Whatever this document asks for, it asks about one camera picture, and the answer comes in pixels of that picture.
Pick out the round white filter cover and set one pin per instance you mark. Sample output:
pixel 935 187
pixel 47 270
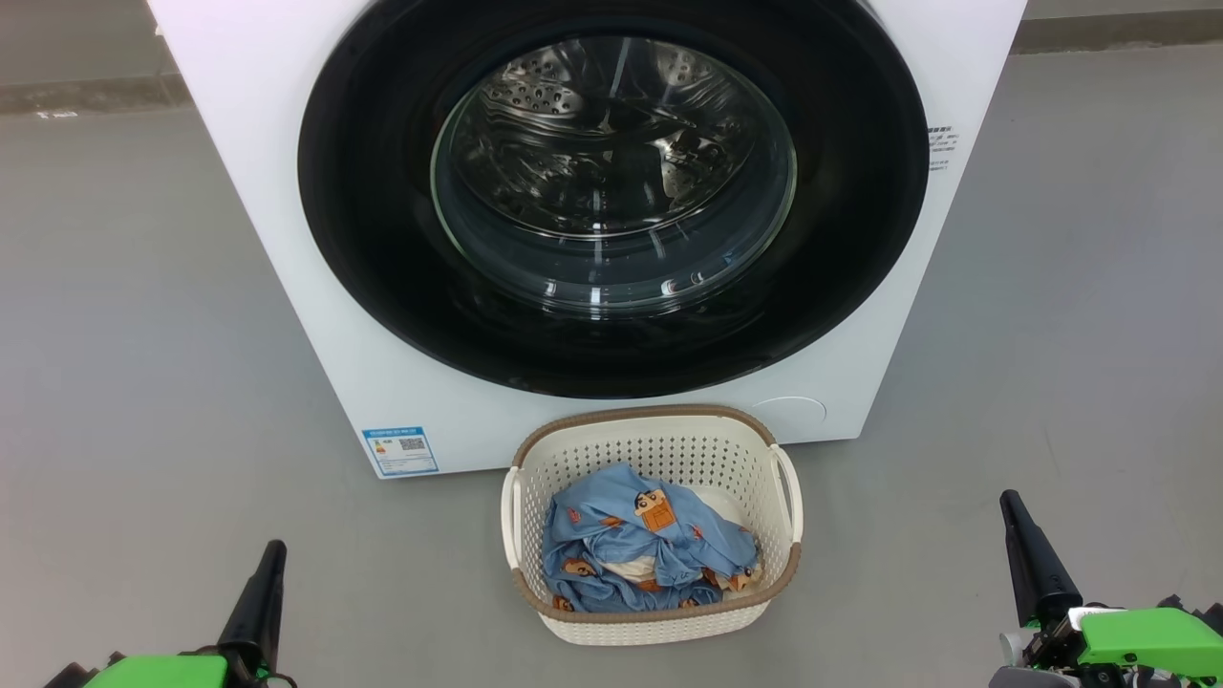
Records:
pixel 791 419

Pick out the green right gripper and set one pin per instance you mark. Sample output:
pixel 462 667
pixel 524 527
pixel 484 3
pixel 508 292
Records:
pixel 1147 640

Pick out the perforated steel drum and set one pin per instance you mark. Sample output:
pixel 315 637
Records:
pixel 545 96

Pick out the white front-load washing machine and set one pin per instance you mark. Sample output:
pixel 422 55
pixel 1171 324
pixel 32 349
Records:
pixel 248 239

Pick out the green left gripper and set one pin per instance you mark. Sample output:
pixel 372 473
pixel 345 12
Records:
pixel 162 672

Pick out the cream perforated laundry basket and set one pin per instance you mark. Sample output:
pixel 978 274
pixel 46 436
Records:
pixel 659 621

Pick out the black round glass washer door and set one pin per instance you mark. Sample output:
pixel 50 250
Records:
pixel 382 239

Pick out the blue energy label sticker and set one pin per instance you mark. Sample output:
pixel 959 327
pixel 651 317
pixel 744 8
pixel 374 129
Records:
pixel 401 451

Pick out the small printed text label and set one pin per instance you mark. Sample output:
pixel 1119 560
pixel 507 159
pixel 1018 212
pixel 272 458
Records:
pixel 941 148

